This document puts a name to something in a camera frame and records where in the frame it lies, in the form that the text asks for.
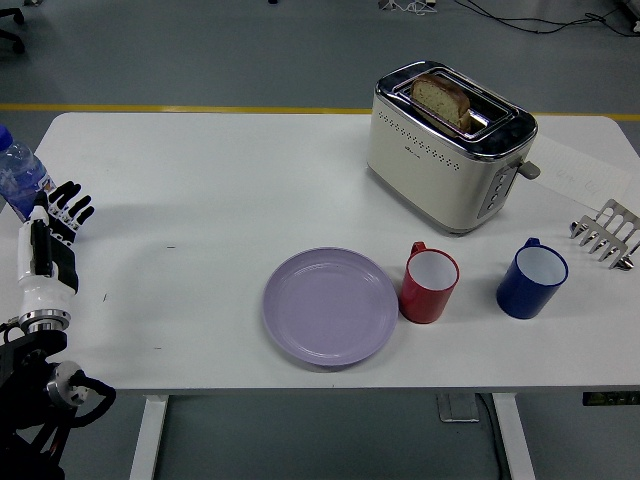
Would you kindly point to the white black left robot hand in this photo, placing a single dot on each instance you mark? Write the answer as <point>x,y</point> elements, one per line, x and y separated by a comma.
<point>47,260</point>

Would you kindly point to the purple plate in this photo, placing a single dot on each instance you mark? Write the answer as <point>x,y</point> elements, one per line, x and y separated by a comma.
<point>330,306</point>

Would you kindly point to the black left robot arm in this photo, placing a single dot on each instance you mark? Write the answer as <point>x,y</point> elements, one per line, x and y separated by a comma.
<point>40,395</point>

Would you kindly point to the clear blue-labelled water bottle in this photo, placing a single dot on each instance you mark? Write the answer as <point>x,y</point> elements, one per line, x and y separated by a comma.
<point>20,175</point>

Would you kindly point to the white table leg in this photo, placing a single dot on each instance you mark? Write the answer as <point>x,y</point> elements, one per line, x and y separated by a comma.
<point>147,435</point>
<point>512,435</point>

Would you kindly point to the black office chair base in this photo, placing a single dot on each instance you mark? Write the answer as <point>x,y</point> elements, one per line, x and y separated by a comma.
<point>11,30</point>

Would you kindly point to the red mug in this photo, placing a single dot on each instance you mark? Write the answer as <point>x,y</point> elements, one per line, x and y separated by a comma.
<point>427,282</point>

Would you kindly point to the cream chrome toaster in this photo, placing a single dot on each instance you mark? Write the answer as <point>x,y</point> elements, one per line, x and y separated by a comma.
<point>445,160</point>

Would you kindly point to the brown bread slice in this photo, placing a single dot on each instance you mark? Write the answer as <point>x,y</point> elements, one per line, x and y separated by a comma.
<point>442,100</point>

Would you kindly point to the blue mug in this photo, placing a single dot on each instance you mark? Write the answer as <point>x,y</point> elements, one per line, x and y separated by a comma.
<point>530,280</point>

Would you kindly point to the white paper sheet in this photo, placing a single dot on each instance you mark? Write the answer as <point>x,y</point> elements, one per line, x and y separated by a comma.
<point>580,175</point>

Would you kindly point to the silver metal toast rack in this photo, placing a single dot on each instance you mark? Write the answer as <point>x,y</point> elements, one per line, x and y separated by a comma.
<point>607,235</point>

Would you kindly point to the table control panel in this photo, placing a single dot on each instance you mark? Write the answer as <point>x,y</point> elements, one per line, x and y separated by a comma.
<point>611,398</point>

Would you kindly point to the grey table bracket box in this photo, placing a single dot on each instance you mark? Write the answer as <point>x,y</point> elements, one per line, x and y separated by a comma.
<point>459,407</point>

